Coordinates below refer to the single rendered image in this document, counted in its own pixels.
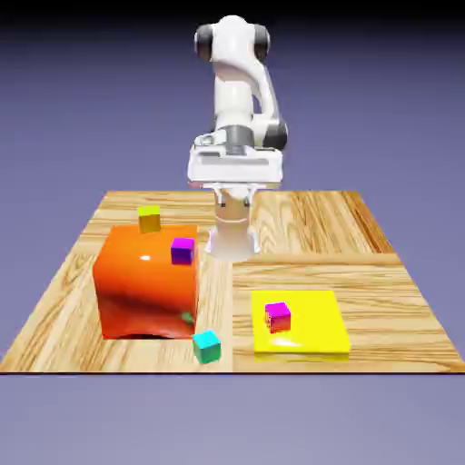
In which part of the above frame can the large orange box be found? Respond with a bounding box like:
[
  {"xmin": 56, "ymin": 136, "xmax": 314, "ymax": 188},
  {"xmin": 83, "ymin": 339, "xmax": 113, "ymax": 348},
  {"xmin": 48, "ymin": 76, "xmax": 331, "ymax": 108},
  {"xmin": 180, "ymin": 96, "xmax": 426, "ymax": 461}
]
[{"xmin": 92, "ymin": 223, "xmax": 200, "ymax": 341}]

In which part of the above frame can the small purple cube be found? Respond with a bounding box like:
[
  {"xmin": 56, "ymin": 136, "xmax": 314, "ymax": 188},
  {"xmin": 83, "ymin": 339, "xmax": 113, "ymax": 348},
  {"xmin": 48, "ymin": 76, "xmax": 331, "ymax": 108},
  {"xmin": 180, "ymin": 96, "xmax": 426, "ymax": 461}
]
[{"xmin": 170, "ymin": 237, "xmax": 195, "ymax": 266}]

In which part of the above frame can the small magenta cube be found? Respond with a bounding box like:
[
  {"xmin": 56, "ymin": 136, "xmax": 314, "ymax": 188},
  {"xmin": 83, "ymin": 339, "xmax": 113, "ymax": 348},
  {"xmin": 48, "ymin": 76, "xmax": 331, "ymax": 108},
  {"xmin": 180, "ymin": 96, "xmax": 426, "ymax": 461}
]
[{"xmin": 264, "ymin": 302, "xmax": 292, "ymax": 334}]

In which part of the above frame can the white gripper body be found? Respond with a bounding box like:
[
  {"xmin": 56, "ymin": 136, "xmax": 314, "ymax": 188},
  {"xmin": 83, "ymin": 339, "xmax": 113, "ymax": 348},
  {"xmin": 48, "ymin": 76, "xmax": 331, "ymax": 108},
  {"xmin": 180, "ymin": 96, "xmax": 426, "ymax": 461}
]
[{"xmin": 186, "ymin": 143, "xmax": 284, "ymax": 191}]

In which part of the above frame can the large yellow box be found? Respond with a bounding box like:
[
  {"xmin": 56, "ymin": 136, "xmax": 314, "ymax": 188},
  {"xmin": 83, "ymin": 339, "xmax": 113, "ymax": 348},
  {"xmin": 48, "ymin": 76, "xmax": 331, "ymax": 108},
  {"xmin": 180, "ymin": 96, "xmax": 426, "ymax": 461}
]
[{"xmin": 250, "ymin": 289, "xmax": 351, "ymax": 356}]

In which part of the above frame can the small cyan cube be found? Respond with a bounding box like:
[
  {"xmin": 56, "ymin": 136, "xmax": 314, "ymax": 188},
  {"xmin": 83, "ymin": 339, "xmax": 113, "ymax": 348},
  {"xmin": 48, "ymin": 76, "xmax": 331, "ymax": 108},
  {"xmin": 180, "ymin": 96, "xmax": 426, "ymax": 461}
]
[{"xmin": 192, "ymin": 329, "xmax": 223, "ymax": 365}]

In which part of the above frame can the small yellow cube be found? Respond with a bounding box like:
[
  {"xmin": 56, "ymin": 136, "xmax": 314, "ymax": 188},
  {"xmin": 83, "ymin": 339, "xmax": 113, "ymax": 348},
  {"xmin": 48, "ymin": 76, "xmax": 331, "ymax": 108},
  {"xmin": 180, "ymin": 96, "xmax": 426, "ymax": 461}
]
[{"xmin": 137, "ymin": 205, "xmax": 162, "ymax": 234}]

